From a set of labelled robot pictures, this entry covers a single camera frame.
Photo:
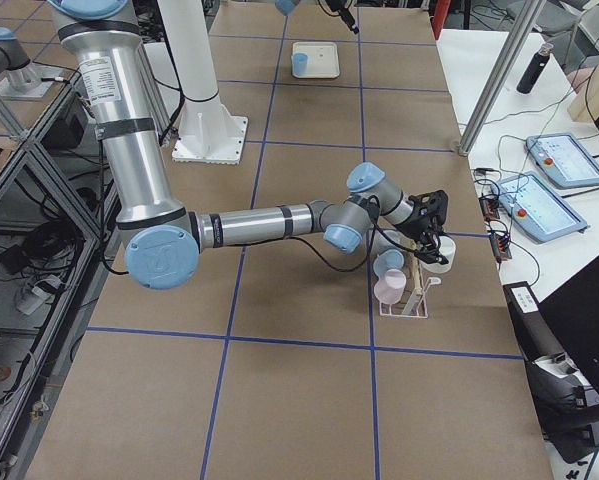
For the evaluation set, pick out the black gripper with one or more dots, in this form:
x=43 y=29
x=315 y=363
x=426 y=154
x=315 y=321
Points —
x=418 y=228
x=347 y=16

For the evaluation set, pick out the pale green plastic cup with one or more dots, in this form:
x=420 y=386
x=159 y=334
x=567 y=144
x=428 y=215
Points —
x=445 y=257

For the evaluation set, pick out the light blue plastic cup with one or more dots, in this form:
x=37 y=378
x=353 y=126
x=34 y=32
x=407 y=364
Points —
x=391 y=259

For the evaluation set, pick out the grey plastic cup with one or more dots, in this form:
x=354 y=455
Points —
x=385 y=241

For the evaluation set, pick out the pink plastic cup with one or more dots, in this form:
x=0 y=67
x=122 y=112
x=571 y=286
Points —
x=390 y=287

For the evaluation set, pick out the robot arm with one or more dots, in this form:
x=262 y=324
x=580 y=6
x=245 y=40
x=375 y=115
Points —
x=286 y=7
x=163 y=240

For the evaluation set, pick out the cream plastic tray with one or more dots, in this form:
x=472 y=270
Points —
x=323 y=60

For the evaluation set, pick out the blue teach pendant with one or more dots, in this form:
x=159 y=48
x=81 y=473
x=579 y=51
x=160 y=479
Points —
x=563 y=160
x=537 y=208

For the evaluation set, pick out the black water bottle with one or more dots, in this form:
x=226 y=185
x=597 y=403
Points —
x=535 y=68

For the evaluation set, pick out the white wire cup rack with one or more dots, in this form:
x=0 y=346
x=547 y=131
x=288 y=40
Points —
x=413 y=303

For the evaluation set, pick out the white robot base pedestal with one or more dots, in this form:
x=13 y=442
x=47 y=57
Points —
x=207 y=132

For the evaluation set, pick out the aluminium frame post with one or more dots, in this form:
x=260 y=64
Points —
x=506 y=58

